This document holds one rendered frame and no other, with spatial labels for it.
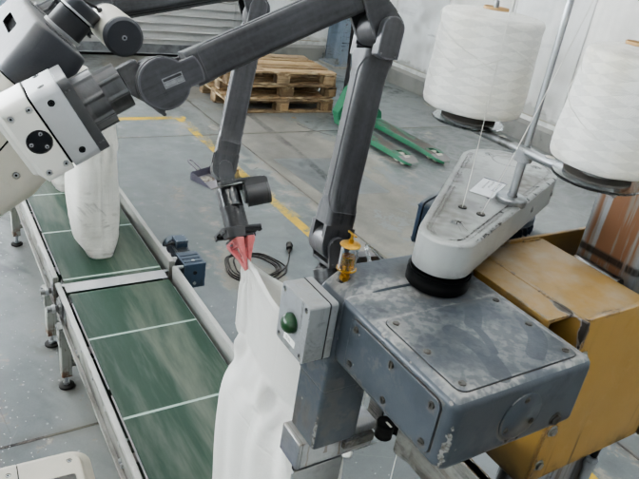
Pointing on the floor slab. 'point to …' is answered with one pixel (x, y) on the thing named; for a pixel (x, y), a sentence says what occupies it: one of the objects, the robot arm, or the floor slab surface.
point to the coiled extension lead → (263, 259)
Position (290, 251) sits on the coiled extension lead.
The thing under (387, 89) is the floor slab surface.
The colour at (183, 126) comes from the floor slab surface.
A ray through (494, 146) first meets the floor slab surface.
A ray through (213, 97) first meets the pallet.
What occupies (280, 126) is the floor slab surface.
